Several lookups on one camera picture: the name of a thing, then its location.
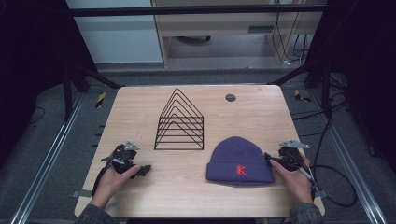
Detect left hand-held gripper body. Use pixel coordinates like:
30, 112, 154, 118
100, 140, 141, 175

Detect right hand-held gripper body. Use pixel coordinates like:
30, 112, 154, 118
277, 139, 311, 173

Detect purple knit beanie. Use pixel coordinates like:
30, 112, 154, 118
205, 135, 276, 188

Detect person's right hand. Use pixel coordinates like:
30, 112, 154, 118
269, 154, 314, 206

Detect person's left hand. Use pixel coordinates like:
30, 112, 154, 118
90, 164, 143, 210

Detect yellow black striped tape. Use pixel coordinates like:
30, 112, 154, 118
94, 91, 107, 109
293, 89, 312, 104

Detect white cabinet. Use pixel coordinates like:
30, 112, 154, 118
65, 0, 164, 65

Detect black curtain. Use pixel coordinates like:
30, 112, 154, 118
311, 0, 396, 174
0, 0, 97, 166

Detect light wooden desk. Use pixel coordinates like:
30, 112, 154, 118
150, 0, 324, 68

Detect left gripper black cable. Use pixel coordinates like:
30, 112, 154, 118
92, 160, 114, 198

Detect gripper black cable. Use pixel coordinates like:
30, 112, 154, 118
92, 160, 114, 198
297, 158, 359, 208

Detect black floor cables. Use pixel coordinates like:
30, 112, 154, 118
290, 74, 349, 138

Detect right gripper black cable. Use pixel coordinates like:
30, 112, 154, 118
297, 158, 359, 208

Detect black wire file rack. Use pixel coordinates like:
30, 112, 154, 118
153, 87, 205, 152

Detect aluminium floor rail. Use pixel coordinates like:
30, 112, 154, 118
8, 92, 86, 224
310, 89, 389, 224

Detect black metal frame strut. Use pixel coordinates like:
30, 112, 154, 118
266, 59, 332, 119
63, 60, 124, 122

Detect bundle of hanging cables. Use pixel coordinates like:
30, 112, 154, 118
271, 11, 310, 67

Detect black horizontal frame bar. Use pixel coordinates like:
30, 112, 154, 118
66, 5, 329, 18

